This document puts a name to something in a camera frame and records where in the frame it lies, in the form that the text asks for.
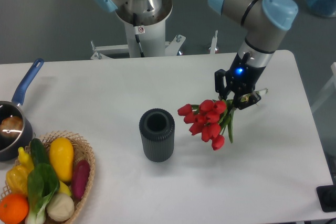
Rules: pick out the red tulip bouquet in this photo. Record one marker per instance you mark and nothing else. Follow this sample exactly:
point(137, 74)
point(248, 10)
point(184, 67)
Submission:
point(211, 119)

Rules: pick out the yellow squash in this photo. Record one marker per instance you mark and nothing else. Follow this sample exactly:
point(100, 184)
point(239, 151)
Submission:
point(61, 154)

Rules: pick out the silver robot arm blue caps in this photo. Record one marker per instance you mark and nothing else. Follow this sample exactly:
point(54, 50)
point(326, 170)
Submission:
point(266, 22)

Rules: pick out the orange fruit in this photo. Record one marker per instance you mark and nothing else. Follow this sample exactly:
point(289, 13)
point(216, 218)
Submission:
point(14, 208)

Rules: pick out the brown bread in pan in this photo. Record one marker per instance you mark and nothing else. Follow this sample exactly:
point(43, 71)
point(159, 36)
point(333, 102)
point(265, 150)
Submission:
point(11, 127)

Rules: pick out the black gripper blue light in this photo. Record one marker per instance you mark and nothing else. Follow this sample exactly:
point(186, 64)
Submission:
point(240, 79)

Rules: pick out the yellow lemon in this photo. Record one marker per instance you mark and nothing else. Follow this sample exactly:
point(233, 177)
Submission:
point(63, 188)

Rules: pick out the purple eggplant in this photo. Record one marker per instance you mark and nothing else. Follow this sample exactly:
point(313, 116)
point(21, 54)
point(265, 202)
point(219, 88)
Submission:
point(80, 178)

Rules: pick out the yellow bell pepper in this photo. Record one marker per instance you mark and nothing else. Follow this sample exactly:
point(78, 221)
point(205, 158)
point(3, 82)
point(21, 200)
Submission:
point(17, 180)

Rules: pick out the green bok choy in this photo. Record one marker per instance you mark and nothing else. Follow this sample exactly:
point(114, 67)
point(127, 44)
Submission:
point(42, 184)

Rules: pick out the beige garlic bulb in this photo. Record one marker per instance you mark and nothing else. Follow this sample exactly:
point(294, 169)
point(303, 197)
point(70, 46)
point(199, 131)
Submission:
point(61, 207)

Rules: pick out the black device at table edge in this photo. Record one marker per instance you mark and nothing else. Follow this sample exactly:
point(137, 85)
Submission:
point(326, 195)

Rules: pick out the woven wicker basket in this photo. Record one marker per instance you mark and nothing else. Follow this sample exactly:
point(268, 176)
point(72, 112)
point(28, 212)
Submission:
point(82, 150)

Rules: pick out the dark grey ribbed vase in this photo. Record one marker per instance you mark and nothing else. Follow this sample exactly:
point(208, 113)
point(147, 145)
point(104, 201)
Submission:
point(157, 129)

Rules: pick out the green cucumber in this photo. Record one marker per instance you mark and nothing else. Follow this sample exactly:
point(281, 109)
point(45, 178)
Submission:
point(38, 152)

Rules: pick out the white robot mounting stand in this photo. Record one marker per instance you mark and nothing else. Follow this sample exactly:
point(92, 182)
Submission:
point(142, 41)

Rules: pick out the blue handled saucepan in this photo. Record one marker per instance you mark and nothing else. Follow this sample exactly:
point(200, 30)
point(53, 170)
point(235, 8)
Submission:
point(9, 146)

